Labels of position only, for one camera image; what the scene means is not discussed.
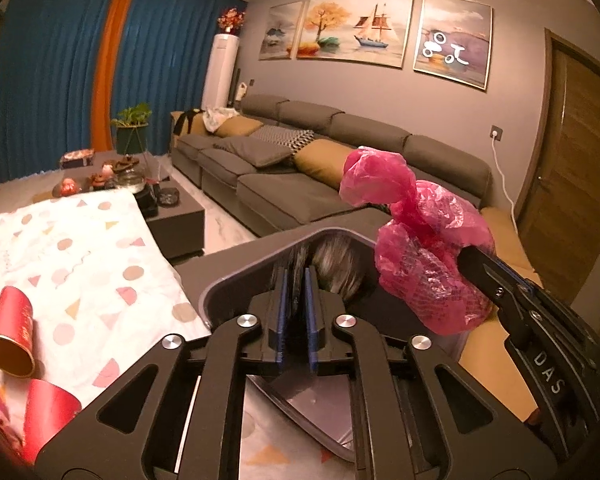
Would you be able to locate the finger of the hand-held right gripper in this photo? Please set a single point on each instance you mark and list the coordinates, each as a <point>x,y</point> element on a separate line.
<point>519,277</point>
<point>485,272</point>

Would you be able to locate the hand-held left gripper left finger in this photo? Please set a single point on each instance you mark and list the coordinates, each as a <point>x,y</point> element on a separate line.
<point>281,320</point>

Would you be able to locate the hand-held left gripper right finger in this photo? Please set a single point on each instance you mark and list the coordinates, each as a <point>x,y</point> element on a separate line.
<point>310,320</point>

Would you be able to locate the grey plastic bin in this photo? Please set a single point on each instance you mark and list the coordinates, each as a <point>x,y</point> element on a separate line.
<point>260,270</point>

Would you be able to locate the pink plastic bag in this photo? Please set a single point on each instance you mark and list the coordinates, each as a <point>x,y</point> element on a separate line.
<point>425,240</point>

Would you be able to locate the red cylindrical can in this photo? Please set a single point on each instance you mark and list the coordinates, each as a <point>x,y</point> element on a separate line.
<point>50,420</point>
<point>12,325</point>

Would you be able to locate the grey sectional sofa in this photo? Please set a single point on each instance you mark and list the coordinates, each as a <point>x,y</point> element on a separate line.
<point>280,195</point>

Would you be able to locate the wooden door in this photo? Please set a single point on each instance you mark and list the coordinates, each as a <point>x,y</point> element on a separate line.
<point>570,160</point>

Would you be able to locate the dark grey coffee table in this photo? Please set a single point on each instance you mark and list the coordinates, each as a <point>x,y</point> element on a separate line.
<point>180,220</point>

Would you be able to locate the large yellow cushion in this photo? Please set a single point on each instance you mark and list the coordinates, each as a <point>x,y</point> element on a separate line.
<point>325,160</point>

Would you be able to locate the dark ashtray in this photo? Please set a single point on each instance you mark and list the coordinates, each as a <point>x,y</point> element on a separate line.
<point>168,197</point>

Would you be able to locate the flat grey cushion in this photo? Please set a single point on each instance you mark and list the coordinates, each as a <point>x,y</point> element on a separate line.
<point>255,152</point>

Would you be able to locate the houndstooth cushion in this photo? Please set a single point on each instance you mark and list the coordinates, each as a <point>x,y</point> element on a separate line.
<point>285,136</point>

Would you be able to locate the small yellow cushion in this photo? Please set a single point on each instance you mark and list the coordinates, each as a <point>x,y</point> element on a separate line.
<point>237,127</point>

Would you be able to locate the glass kettle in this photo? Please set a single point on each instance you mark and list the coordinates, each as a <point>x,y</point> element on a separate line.
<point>129,178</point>

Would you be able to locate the white cloth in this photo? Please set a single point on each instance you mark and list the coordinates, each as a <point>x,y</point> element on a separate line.
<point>220,119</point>

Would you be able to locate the patterned white tablecloth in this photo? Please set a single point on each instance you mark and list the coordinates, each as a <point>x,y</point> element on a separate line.
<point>80,260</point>

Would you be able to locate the black and yellow bag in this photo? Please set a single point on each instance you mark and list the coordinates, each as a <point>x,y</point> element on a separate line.
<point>187,121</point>

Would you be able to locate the white spray bottle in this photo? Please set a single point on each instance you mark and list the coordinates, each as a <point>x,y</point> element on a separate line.
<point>240,94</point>

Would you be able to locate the purple landscape painting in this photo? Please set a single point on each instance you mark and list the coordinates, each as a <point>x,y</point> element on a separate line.
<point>452,40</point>

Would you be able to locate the green potted plant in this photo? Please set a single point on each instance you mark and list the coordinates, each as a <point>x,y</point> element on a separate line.
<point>132,120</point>

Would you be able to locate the small red figurine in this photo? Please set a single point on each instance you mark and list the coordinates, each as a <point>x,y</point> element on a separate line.
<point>66,187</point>

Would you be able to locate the white standing air conditioner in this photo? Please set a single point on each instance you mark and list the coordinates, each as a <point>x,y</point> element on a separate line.
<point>221,70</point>

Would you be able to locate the decorated gift box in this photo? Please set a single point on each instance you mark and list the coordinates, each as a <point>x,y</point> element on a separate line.
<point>77,158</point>

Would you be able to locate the wide sailboat painting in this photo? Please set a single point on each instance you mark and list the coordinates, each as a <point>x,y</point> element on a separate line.
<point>355,30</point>

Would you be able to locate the blue curtain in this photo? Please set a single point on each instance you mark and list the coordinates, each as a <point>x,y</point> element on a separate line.
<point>45,85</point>
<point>180,60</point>

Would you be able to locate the small landscape painting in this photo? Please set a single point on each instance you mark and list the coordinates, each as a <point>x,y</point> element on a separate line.
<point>280,30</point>

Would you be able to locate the red flower arrangement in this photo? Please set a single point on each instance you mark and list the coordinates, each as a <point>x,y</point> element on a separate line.
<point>231,20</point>

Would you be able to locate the orange curtain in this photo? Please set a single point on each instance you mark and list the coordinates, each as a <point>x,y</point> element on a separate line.
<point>111,60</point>

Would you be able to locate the wall outlet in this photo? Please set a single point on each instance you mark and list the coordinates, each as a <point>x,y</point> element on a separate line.
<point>496,132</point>

